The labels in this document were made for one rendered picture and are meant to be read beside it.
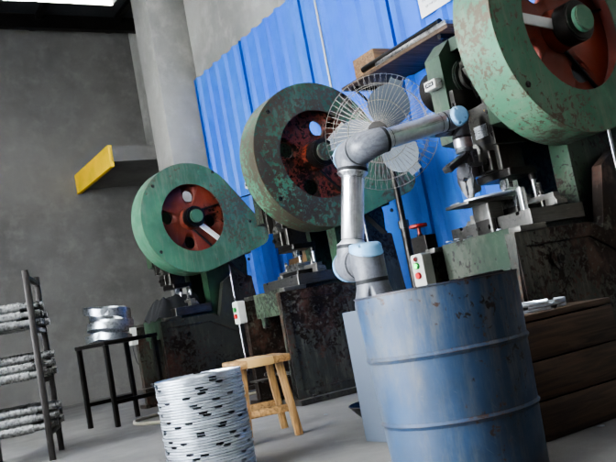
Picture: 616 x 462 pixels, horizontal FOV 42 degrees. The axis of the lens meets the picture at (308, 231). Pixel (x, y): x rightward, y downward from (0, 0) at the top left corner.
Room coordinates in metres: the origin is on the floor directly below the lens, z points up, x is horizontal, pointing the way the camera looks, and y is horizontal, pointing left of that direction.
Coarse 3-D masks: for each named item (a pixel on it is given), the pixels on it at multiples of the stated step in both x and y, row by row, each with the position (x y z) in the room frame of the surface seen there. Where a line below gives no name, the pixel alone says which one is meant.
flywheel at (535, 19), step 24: (528, 0) 2.86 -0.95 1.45; (552, 0) 2.93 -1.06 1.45; (576, 0) 2.83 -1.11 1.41; (600, 0) 3.04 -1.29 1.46; (528, 24) 2.77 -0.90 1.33; (552, 24) 2.83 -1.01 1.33; (576, 24) 2.79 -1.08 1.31; (600, 24) 3.06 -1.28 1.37; (552, 48) 2.89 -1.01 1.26; (576, 48) 2.97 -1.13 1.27; (600, 48) 3.04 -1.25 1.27; (552, 72) 2.88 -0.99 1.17; (600, 72) 3.03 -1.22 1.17
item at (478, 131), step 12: (480, 108) 3.19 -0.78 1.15; (468, 120) 3.25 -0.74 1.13; (480, 120) 3.20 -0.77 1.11; (480, 132) 3.21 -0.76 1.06; (480, 144) 3.22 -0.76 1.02; (504, 144) 3.16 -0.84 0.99; (516, 144) 3.20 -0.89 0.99; (480, 156) 3.19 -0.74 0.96; (492, 156) 3.16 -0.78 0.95; (504, 156) 3.16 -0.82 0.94; (516, 156) 3.19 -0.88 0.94; (492, 168) 3.15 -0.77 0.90; (504, 168) 3.15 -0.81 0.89
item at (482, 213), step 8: (472, 200) 3.05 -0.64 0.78; (480, 200) 3.07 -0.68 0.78; (488, 200) 3.09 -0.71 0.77; (496, 200) 3.11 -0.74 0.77; (504, 200) 3.16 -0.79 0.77; (448, 208) 3.13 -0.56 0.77; (456, 208) 3.13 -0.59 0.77; (464, 208) 3.19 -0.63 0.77; (472, 208) 3.19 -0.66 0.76; (480, 208) 3.15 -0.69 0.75; (488, 208) 3.12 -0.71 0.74; (496, 208) 3.13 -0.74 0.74; (480, 216) 3.16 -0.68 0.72; (488, 216) 3.13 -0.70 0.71; (496, 216) 3.13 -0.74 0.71; (480, 224) 3.17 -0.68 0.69; (488, 224) 3.13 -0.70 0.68; (496, 224) 3.13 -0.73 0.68; (480, 232) 3.18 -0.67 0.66; (488, 232) 3.14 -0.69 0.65
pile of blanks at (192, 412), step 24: (168, 384) 2.59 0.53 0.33; (192, 384) 2.57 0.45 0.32; (216, 384) 2.59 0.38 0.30; (240, 384) 2.68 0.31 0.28; (168, 408) 2.60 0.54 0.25; (192, 408) 2.57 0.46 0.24; (216, 408) 2.58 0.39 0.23; (240, 408) 2.66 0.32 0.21; (168, 432) 2.62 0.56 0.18; (192, 432) 2.57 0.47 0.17; (216, 432) 2.58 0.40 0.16; (240, 432) 2.63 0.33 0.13; (168, 456) 2.64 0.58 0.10; (192, 456) 2.58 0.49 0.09; (216, 456) 2.58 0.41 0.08; (240, 456) 2.66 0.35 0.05
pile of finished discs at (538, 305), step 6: (540, 300) 2.63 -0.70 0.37; (546, 300) 2.61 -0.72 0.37; (552, 300) 2.54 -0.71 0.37; (558, 300) 2.42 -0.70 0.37; (564, 300) 2.45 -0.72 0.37; (522, 306) 2.38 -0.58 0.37; (528, 306) 2.38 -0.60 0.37; (534, 306) 2.38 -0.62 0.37; (540, 306) 2.38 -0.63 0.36; (546, 306) 2.39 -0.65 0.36; (552, 306) 2.49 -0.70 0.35; (558, 306) 2.42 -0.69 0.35; (528, 312) 2.38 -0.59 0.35; (534, 312) 2.38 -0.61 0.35
